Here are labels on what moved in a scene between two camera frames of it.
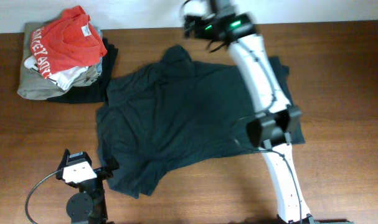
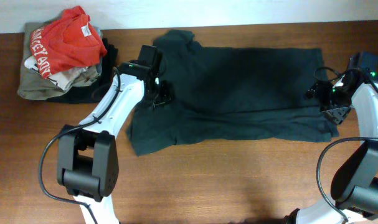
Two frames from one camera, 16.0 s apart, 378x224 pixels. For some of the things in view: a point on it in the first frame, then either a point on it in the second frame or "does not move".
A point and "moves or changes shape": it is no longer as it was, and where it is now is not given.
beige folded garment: [33, 86] does not move
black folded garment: [96, 93] does not move
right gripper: [198, 22] -> [317, 91]
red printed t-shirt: [68, 42] does not move
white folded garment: [64, 79] does not move
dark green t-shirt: [159, 111] moves or changes shape
